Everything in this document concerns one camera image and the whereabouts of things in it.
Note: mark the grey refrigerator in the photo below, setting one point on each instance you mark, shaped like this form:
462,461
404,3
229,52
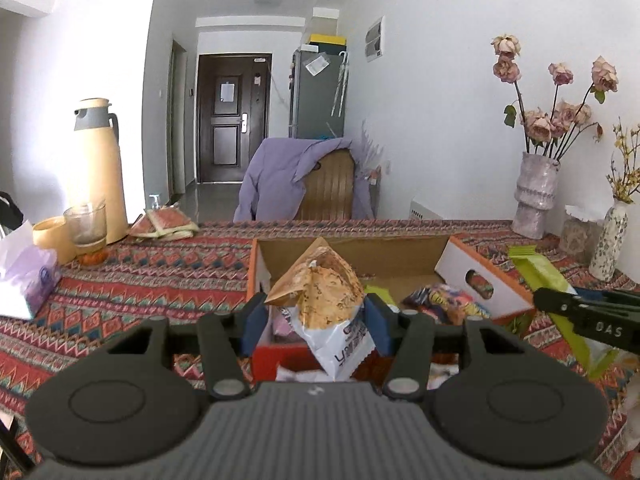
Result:
317,85

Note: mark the purple tissue pack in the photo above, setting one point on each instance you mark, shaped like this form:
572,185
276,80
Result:
29,274

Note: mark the floral white vase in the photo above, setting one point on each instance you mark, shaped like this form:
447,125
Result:
610,243

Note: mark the clear jar with lid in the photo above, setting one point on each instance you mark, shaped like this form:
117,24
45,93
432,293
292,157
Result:
580,233

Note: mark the pink textured vase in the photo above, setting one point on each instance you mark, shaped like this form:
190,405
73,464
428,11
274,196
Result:
535,193

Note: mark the purple jacket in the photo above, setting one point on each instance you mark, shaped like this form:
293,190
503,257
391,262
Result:
273,185

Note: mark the wooden chair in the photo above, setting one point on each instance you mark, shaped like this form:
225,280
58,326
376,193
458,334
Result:
329,188

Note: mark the glass cup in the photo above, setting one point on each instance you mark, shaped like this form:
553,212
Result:
86,224

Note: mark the folded red cloth coasters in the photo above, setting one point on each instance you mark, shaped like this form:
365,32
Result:
164,223

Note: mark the dark brown door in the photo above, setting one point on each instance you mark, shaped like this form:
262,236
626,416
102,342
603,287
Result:
233,109

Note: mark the beige thermos jug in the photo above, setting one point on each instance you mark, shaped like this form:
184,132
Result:
97,166

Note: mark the patterned red tablecloth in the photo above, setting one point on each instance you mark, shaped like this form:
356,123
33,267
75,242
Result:
183,279

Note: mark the green white snack pouch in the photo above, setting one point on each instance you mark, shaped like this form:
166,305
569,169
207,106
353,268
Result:
554,295

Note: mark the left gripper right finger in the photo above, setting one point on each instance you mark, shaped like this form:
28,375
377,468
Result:
407,338

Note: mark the yellow dried flowers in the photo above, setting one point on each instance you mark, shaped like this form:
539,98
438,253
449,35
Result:
624,174

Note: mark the orange cracker packet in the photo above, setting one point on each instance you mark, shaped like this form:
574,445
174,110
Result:
322,300

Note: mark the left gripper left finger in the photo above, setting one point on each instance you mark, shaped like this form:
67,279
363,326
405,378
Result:
223,339

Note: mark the dried pink roses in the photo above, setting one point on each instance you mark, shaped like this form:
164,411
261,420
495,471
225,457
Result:
551,132

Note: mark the yellow round cup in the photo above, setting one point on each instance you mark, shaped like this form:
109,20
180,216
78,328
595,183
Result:
53,233

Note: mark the red cardboard pumpkin box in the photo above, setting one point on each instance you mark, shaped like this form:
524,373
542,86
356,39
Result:
398,266

